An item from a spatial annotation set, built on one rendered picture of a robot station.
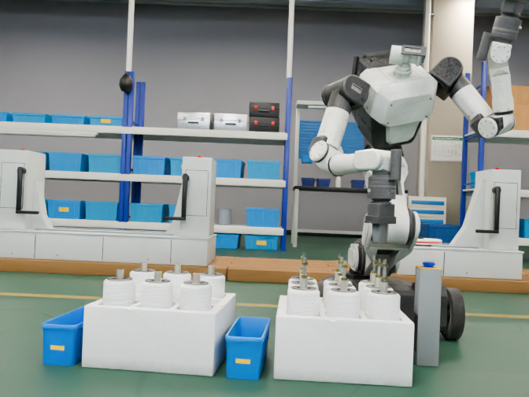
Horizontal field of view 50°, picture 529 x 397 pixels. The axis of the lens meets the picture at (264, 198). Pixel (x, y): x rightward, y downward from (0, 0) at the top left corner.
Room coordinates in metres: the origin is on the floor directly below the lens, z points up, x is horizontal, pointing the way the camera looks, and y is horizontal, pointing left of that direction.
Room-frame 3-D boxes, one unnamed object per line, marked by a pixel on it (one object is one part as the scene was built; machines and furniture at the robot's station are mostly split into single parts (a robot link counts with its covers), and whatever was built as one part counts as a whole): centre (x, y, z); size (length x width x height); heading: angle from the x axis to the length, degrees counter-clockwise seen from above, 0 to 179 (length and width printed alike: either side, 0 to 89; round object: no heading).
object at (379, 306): (1.69, -0.36, 0.16); 0.10 x 0.10 x 0.18
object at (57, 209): (6.69, 2.25, 0.36); 0.50 x 0.38 x 0.21; 0
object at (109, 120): (6.68, 1.83, 1.38); 0.50 x 0.38 x 0.11; 1
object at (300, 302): (1.71, -0.13, 0.16); 0.10 x 0.10 x 0.18
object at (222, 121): (6.63, 0.42, 1.42); 0.42 x 0.37 x 0.20; 2
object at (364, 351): (1.82, -0.25, 0.09); 0.39 x 0.39 x 0.18; 87
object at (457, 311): (2.26, -0.75, 0.10); 0.20 x 0.05 x 0.20; 179
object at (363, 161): (1.83, -0.34, 0.65); 0.13 x 0.09 x 0.07; 38
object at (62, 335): (1.83, 0.57, 0.06); 0.30 x 0.11 x 0.12; 174
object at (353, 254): (2.54, -0.49, 0.28); 0.21 x 0.20 x 0.13; 179
